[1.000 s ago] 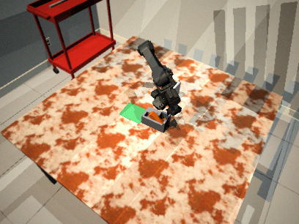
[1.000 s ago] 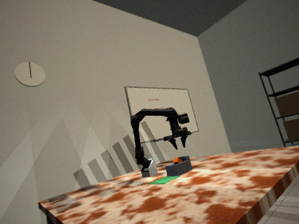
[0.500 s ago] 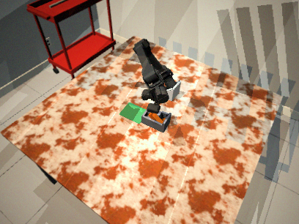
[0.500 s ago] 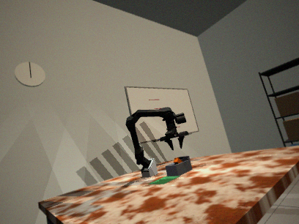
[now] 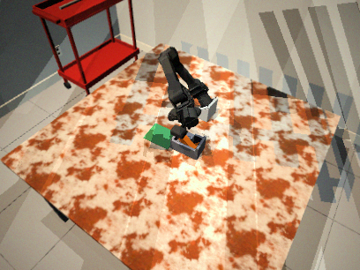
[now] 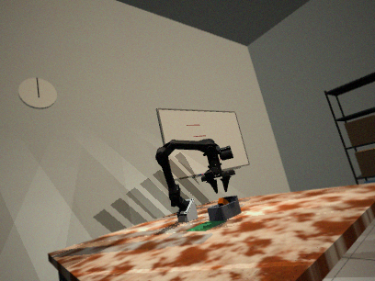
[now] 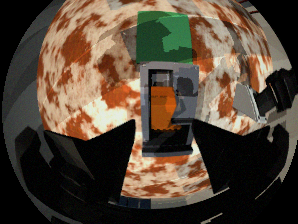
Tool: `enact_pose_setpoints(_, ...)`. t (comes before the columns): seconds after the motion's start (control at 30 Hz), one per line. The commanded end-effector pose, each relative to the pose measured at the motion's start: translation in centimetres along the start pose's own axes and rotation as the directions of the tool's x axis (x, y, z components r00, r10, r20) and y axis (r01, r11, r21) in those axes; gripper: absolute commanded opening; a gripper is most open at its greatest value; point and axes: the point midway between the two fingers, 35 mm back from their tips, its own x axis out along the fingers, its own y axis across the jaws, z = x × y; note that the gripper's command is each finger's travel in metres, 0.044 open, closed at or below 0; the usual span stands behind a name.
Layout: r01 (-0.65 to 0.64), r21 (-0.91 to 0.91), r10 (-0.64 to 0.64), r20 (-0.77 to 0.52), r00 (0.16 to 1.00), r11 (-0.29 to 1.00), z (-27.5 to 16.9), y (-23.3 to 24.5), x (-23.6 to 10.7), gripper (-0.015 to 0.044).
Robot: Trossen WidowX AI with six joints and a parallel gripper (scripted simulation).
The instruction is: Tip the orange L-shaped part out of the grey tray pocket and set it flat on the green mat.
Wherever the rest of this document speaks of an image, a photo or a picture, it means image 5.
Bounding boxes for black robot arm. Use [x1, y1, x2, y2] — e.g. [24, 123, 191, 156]
[157, 46, 214, 127]

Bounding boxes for orange l-shaped part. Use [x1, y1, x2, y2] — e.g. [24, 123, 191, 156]
[179, 135, 199, 149]

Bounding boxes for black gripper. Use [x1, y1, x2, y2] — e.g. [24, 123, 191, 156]
[170, 106, 201, 139]

